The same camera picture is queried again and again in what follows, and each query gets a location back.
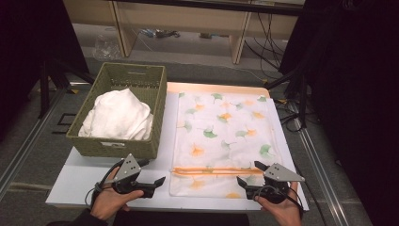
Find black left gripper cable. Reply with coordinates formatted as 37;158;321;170
84;158;127;209

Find white towel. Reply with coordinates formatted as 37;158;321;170
77;88;154;141

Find blue cable bundle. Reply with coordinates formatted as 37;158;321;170
138;28;182;40

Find metal floor rail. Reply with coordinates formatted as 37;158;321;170
0;89;65;202
287;103;350;226

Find person's left hand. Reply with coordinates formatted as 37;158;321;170
89;166;145;221

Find person's dark clothed lap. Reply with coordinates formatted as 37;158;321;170
112;210;251;226

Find black floor cables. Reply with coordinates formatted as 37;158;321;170
275;98;308;134

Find green woven basket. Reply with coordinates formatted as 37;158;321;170
65;61;168;160

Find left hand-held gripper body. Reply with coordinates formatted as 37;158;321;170
103;153;158;200

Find hanging black cables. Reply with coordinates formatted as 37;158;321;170
244;12;285;73

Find black metal stand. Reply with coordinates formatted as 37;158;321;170
37;58;96;120
263;62;311;129

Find leaf print mesh laundry bag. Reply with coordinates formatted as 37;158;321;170
168;90;285;200

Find clear plastic bag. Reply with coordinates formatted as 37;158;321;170
92;33;122;61

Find person's right hand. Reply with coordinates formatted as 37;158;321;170
253;181;304;226

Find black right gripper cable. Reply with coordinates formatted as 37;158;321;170
252;185;305;219

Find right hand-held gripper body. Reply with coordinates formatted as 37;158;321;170
246;162;306;205

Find light wooden shelf unit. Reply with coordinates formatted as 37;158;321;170
62;0;306;66

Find dark curtain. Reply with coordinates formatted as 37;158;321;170
0;0;91;140
278;0;399;226

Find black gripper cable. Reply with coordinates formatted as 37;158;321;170
84;158;127;209
252;185;305;219

